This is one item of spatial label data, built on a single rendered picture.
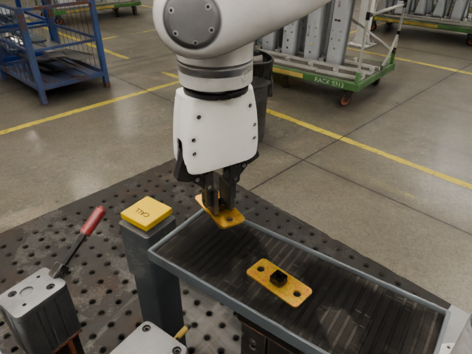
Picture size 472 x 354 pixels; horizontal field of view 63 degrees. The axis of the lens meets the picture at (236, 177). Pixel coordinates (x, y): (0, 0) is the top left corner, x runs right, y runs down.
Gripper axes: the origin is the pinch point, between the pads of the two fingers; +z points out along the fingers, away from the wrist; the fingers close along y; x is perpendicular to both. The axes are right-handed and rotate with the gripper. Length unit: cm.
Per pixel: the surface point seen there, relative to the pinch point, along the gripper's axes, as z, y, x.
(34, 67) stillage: 85, -2, -395
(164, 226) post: 10.2, 5.3, -9.4
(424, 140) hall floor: 124, -277, -137
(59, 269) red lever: 17.0, 21.8, -15.9
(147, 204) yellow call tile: 8.2, 6.2, -13.9
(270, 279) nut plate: 7.5, -1.5, 10.6
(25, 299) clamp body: 18.2, 27.5, -13.2
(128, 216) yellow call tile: 8.2, 10.0, -12.3
